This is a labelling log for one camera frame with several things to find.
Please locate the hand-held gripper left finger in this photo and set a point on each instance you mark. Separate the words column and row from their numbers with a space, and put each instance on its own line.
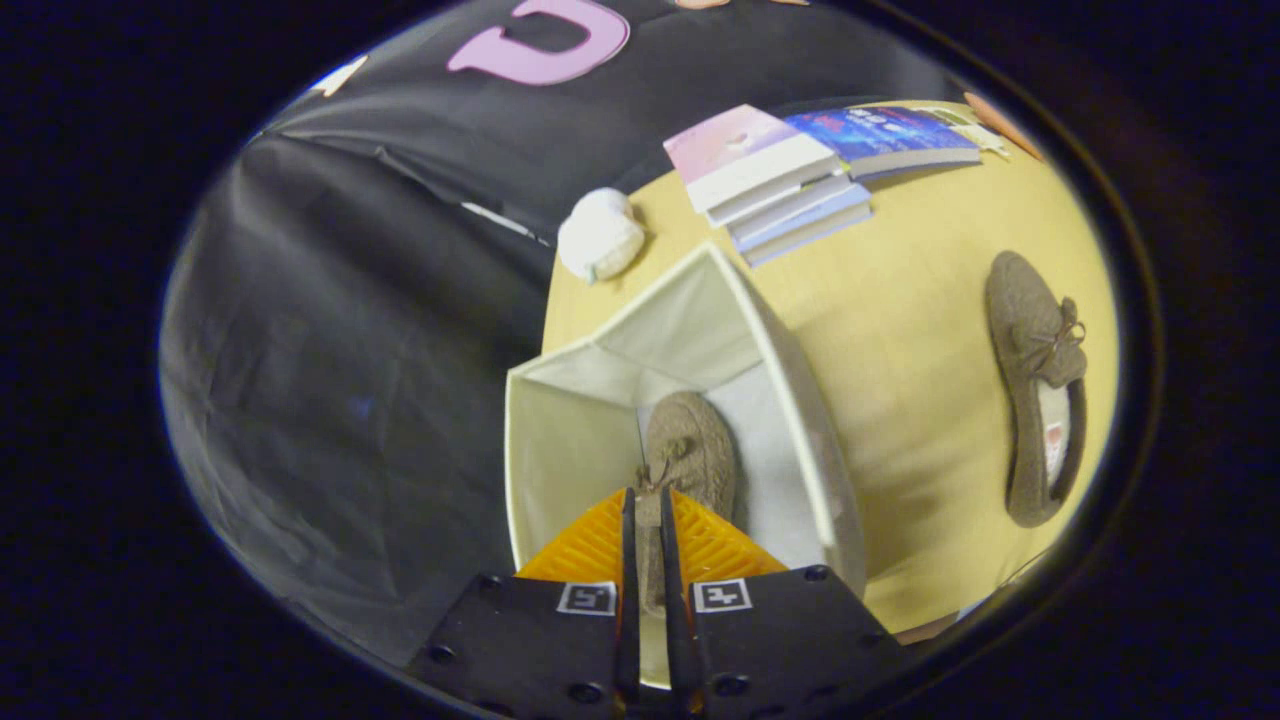
column 530, row 650

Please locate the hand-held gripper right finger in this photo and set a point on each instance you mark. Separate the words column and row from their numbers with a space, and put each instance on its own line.
column 780, row 640

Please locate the grey fabric storage box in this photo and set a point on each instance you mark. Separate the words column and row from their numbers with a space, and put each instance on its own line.
column 560, row 440

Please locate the brown fuzzy shoe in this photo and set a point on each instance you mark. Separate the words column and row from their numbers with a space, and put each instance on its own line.
column 690, row 440
column 1020, row 320

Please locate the black backdrop cloth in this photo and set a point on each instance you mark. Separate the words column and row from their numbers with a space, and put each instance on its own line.
column 350, row 350

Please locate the pale blue paperback book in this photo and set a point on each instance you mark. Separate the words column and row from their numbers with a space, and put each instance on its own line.
column 820, row 235
column 810, row 215

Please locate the white crumpled cloth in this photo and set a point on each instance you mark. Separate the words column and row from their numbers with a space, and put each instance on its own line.
column 600, row 235

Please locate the white paperback book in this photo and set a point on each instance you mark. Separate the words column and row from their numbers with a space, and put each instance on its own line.
column 790, row 195

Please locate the pink cover book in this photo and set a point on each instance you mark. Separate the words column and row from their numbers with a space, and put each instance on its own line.
column 735, row 145

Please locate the dark blue cover book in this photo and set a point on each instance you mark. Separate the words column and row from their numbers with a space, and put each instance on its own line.
column 880, row 130

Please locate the white paper card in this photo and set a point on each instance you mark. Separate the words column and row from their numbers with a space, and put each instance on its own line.
column 965, row 120

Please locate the orange flat piece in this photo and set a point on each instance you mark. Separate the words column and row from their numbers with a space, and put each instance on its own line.
column 1005, row 125

